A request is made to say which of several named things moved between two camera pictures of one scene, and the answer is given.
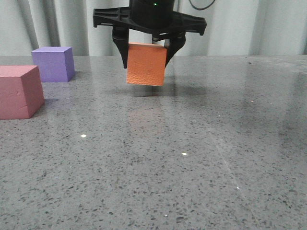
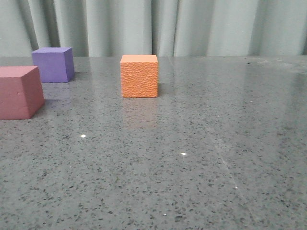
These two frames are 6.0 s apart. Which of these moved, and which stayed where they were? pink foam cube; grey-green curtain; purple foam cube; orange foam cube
Moved: orange foam cube
Stayed: grey-green curtain; purple foam cube; pink foam cube
